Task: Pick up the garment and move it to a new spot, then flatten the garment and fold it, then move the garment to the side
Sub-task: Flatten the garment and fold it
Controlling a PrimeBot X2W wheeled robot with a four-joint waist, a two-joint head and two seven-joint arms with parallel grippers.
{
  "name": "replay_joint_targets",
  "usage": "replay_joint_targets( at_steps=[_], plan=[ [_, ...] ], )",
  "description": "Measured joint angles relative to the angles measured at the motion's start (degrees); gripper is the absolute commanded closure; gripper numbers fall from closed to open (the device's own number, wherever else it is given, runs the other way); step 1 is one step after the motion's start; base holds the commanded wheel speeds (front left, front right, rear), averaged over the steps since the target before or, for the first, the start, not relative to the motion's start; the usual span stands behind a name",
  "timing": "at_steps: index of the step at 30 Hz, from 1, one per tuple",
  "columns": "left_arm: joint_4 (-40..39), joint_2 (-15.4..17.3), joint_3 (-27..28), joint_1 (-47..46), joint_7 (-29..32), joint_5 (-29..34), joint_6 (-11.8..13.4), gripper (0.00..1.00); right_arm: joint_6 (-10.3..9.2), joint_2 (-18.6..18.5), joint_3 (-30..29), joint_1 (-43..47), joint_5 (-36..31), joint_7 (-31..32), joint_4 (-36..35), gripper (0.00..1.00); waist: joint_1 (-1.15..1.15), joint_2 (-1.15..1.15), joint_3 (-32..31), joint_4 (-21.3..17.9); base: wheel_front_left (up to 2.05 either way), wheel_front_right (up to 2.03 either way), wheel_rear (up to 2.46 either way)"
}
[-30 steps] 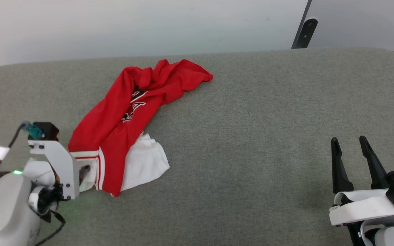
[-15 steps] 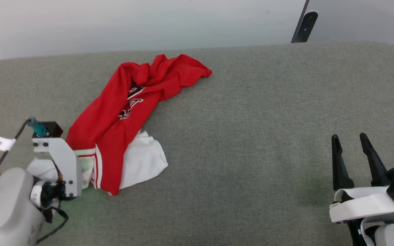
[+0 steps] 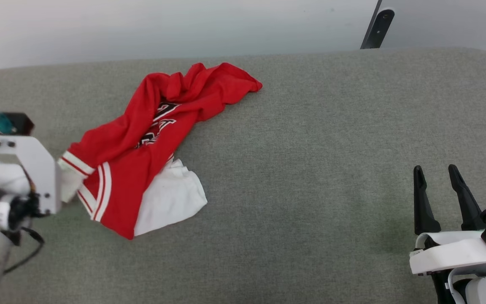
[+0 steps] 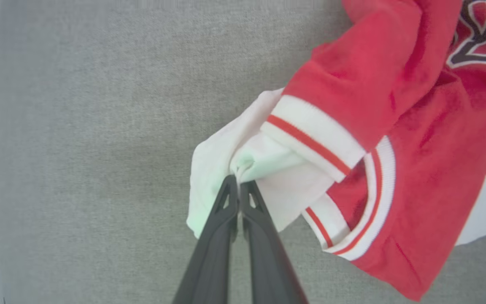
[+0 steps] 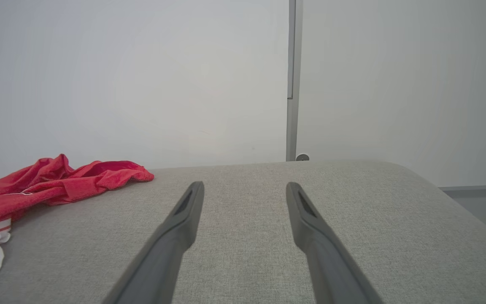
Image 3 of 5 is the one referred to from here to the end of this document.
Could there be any black door edge strip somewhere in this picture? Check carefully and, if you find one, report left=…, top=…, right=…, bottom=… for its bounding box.
left=360, top=0, right=383, bottom=49

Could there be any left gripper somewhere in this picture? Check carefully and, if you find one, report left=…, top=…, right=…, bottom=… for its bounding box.
left=0, top=135, right=62, bottom=231

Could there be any red basketball jersey white trim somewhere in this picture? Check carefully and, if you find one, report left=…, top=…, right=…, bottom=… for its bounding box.
left=57, top=62, right=263, bottom=240

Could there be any teal camera cable connector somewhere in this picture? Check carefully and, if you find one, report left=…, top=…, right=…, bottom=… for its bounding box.
left=0, top=109, right=16, bottom=134

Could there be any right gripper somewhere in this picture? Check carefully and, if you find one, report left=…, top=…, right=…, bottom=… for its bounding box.
left=410, top=165, right=486, bottom=276

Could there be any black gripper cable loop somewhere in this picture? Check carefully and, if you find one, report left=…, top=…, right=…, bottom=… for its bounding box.
left=3, top=227, right=46, bottom=275

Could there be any grey door panel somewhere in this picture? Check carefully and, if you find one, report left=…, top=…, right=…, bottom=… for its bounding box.
left=378, top=0, right=486, bottom=53

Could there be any black rounded door bracket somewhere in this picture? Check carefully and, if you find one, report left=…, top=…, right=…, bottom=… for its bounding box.
left=367, top=8, right=395, bottom=49

